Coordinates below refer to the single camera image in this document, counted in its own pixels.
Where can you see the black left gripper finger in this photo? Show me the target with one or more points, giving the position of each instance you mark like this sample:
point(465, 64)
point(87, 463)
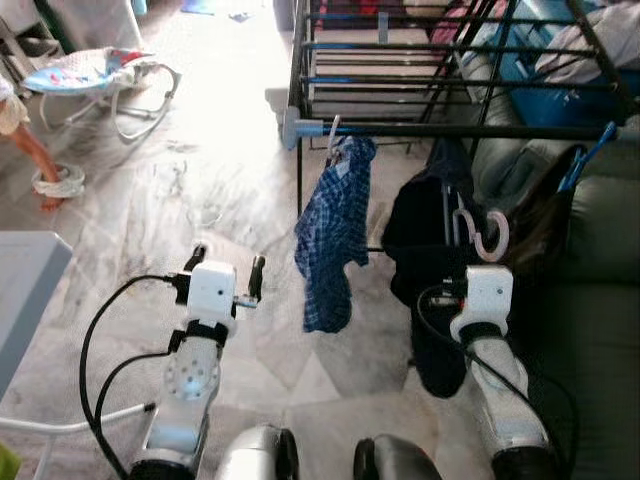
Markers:
point(196, 258)
point(257, 278)

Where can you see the dark navy garment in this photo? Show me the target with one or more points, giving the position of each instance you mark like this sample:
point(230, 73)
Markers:
point(420, 240)

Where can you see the blue plastic hanger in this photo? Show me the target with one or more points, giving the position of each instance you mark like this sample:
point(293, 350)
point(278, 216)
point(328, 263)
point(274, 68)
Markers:
point(590, 155)

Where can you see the person bare hand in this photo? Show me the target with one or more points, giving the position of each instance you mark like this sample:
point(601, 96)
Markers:
point(52, 202)

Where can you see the blue plaid shirt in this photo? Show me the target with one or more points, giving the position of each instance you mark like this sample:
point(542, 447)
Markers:
point(335, 240)

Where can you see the black hanging garment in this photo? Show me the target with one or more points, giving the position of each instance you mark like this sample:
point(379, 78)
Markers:
point(545, 230)

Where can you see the grey green sofa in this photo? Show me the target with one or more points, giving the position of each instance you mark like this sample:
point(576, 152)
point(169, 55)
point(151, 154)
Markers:
point(600, 300)

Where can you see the light blue folding table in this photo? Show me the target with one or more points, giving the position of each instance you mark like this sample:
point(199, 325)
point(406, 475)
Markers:
point(30, 290)

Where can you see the black metal drying rack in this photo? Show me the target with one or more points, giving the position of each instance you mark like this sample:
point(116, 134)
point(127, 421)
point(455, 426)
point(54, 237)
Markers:
point(450, 130)

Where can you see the silver right robot leg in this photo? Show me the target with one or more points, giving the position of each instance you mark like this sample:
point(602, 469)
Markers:
point(395, 462)

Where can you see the silver robot leg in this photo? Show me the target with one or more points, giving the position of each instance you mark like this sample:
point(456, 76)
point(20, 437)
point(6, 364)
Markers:
point(395, 462)
point(255, 458)

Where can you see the silver left robot leg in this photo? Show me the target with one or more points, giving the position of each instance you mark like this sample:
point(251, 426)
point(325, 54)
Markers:
point(255, 458)

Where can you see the colourful baby bouncer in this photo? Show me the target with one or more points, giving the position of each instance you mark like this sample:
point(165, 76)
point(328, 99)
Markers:
point(80, 70)

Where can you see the blue storage box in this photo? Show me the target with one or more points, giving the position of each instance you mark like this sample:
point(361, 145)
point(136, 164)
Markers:
point(560, 100)

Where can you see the magenta cloth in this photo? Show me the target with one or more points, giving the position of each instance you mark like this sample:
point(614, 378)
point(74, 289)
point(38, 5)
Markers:
point(452, 18)

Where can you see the grey cloth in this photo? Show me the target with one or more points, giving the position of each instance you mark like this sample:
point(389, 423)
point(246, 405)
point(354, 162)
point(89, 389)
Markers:
point(600, 40)

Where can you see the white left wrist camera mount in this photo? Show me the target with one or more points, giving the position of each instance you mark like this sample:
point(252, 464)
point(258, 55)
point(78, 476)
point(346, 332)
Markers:
point(210, 290)

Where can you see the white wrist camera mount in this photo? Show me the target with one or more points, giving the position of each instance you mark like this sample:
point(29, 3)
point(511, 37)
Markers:
point(210, 290)
point(488, 290)

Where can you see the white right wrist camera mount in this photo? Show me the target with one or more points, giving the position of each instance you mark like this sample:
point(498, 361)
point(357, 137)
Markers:
point(488, 290)

